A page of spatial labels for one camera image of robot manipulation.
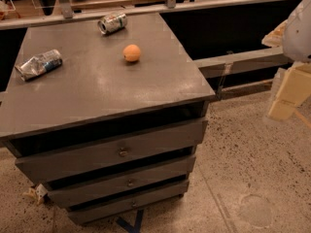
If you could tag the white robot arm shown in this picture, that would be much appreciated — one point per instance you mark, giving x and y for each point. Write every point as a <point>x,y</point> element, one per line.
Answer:
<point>296,42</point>

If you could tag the top grey drawer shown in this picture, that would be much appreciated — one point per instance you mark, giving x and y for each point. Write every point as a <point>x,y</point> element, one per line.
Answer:
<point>56,164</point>

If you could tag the grey drawer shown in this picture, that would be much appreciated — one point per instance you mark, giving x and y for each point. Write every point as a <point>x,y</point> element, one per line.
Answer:
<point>56,164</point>
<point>76,195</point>
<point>128,203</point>

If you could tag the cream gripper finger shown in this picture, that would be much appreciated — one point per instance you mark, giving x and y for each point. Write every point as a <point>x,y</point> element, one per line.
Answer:
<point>274,38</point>
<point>289,90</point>

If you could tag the crushed redbull can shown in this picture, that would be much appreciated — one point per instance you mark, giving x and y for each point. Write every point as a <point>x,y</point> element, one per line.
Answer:
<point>39,65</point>

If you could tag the grey drawer cabinet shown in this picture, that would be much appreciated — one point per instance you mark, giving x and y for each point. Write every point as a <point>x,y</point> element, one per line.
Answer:
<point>96,96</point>

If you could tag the orange fruit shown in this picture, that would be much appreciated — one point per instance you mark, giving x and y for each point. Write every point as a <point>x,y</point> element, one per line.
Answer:
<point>131,53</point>

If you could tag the crumpled paper scrap on floor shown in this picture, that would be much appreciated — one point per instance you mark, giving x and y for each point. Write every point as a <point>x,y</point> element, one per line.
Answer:
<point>38,192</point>

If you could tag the green silver soda can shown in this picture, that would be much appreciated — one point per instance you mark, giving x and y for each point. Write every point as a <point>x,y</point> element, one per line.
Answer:
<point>112,23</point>

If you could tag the bottom grey drawer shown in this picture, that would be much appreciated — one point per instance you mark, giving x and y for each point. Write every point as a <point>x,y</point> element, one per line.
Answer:
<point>128,203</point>

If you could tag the grey metal railing frame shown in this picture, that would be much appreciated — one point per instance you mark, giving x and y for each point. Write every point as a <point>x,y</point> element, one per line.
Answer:
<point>205,28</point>

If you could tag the middle grey drawer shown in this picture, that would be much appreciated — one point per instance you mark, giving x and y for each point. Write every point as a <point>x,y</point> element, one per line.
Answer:
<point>76,195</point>

